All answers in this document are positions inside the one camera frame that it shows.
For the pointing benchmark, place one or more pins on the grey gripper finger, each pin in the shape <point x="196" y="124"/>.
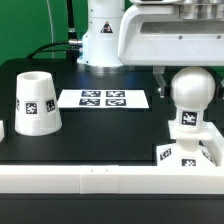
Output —
<point x="158" y="72"/>

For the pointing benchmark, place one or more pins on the white lamp base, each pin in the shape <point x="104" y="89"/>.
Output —
<point x="187" y="150"/>

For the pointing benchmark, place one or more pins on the white wall bar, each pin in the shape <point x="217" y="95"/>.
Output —
<point x="2" y="133"/>
<point x="216" y="144"/>
<point x="109" y="180"/>

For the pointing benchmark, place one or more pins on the white right wall bar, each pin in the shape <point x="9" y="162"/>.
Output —
<point x="216" y="144"/>

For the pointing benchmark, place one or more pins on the white marker sheet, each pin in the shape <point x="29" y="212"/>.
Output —
<point x="134" y="99"/>

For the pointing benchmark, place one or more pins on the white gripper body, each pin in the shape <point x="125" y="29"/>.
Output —
<point x="172" y="33"/>

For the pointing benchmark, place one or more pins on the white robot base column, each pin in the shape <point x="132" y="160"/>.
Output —
<point x="100" y="42"/>

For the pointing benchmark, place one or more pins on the white left wall bar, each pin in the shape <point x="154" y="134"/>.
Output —
<point x="2" y="133"/>

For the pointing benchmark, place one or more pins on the white lamp bulb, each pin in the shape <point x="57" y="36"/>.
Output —
<point x="192" y="89"/>

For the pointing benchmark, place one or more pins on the white front wall bar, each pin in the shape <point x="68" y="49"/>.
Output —
<point x="109" y="180"/>

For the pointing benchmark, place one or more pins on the white lamp shade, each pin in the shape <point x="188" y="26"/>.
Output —
<point x="37" y="111"/>

